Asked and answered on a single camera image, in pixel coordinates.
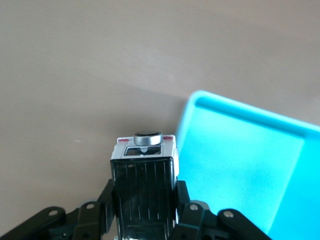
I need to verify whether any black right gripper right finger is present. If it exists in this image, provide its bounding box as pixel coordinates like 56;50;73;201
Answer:
169;179;272;240

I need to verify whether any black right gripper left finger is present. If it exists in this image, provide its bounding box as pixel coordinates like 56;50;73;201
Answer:
0;178;118;240

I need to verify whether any white jeep toy black roof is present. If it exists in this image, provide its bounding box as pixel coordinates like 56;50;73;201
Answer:
109;130;180;240

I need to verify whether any teal plastic storage box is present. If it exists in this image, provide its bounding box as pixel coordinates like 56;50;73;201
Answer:
173;89;320;240

